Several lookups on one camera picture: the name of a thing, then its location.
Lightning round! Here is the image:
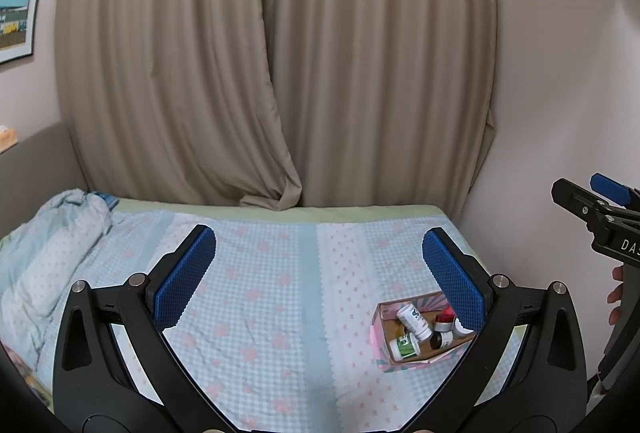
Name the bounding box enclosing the person's right hand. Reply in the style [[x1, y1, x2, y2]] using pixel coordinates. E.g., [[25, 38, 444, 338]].
[[606, 265, 624, 326]]

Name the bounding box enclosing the small dark bottle white cap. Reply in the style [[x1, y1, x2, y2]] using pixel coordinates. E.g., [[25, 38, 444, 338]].
[[430, 331, 454, 351]]

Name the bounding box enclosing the light blue patterned bedspread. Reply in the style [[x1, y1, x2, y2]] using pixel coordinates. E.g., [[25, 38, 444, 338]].
[[0, 188, 528, 433]]

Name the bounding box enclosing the red capped silver jar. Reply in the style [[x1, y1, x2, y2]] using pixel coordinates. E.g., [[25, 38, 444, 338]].
[[433, 313, 454, 333]]

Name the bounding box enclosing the green labelled white bottle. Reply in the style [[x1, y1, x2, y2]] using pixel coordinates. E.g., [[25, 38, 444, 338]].
[[388, 332, 421, 363]]

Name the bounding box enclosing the beige curtain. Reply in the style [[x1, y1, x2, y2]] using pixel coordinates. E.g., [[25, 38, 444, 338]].
[[54, 0, 498, 217]]

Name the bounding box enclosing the framed wall picture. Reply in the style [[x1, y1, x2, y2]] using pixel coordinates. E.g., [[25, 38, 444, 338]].
[[0, 0, 39, 64]]

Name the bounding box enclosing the pink cardboard box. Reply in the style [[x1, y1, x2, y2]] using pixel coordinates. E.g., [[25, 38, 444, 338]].
[[370, 291, 475, 372]]

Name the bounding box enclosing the large white capped jar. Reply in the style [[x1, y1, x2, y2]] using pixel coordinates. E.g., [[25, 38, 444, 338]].
[[451, 317, 474, 339]]

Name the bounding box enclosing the grey bed headboard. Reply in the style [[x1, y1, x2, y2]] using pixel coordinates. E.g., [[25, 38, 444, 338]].
[[0, 122, 89, 237]]

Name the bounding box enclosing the red rectangular box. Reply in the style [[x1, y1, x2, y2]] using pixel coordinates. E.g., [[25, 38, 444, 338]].
[[440, 306, 457, 321]]

